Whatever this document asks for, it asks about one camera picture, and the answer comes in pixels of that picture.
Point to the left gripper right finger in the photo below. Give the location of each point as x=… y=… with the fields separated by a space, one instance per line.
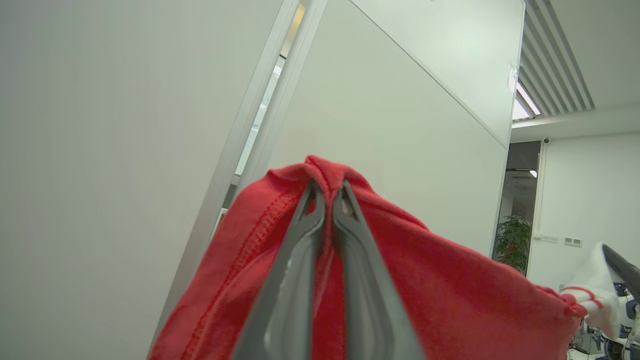
x=370 y=310

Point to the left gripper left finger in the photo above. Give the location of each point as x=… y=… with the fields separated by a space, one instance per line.
x=285 y=310

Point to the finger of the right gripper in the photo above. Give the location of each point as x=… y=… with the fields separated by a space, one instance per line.
x=625 y=272

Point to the red white-striped shirt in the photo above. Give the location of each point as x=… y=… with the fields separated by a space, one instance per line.
x=425 y=280

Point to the white blue background robot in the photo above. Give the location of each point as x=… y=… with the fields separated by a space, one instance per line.
x=627 y=320

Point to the green potted plant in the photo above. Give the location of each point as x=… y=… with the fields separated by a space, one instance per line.
x=512 y=245

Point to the ceiling strip light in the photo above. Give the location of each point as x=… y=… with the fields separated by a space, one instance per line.
x=525 y=102

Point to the white clip on partition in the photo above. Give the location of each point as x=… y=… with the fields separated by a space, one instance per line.
x=513 y=79

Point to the white wall switch panel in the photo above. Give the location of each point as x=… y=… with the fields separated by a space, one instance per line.
x=550 y=238
x=573 y=242

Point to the grey metal partition post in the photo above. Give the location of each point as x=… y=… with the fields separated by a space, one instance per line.
x=234 y=150
x=300 y=50

